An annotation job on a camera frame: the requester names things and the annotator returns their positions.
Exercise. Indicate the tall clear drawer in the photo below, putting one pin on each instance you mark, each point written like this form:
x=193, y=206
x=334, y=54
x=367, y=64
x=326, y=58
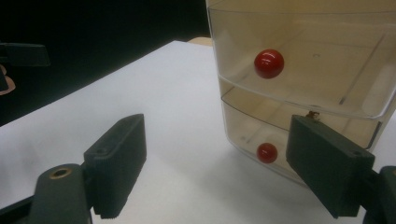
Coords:
x=311, y=68

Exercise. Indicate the cream drawer cabinet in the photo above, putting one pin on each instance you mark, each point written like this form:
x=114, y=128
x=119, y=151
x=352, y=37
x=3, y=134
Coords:
x=311, y=3

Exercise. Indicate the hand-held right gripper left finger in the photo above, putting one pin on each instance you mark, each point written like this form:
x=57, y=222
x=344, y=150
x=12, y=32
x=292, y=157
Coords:
x=120, y=161

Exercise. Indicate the wooden table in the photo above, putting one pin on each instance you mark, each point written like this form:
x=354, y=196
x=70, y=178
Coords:
x=200, y=41

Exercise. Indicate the dark curtain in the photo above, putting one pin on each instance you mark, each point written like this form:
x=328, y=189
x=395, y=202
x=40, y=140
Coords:
x=93, y=40

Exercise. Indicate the shallow clear drawer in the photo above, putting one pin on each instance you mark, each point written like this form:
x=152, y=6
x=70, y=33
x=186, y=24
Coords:
x=249, y=130

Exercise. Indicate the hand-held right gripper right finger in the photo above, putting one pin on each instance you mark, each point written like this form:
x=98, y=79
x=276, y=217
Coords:
x=330, y=165

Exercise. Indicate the white board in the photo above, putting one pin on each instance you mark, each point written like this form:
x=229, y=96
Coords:
x=174, y=109

